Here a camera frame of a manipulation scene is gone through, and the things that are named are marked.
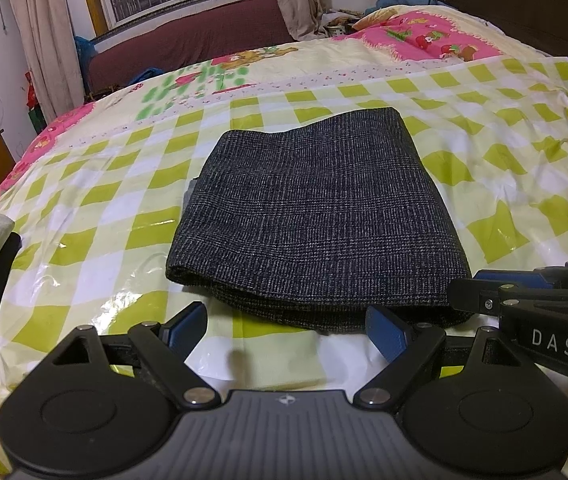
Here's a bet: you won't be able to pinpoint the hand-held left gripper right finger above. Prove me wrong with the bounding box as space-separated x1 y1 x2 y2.
353 304 530 409

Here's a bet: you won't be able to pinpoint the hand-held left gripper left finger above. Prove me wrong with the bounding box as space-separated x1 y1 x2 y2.
39 301 223 409

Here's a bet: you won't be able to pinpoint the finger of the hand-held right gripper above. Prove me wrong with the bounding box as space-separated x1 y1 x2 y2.
448 278 568 328
471 260 568 292

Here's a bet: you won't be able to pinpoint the dark grey checked pants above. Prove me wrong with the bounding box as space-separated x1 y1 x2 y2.
165 107 473 335

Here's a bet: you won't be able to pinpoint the green checked plastic sheet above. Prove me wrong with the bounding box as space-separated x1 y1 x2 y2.
0 57 568 480

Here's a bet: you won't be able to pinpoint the small blue cloth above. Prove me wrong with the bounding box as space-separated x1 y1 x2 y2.
128 67 166 87

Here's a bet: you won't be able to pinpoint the pink cartoon printed quilt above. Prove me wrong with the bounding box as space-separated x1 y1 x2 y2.
0 4 555 201

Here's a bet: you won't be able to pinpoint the dark brown headboard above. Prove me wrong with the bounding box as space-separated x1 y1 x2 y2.
423 0 568 121

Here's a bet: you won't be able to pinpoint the red hanging ornament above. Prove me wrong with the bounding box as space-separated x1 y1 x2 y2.
24 72 40 111

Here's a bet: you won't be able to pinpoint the maroon sofa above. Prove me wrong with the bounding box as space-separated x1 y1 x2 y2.
86 0 296 97

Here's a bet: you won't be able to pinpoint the yellow patterned pillow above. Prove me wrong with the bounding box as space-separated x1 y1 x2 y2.
351 7 401 32

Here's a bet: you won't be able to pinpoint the blue folded cloth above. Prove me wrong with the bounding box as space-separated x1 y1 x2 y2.
376 0 436 12

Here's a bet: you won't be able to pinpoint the blue bag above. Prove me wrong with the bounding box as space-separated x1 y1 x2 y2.
74 35 97 69

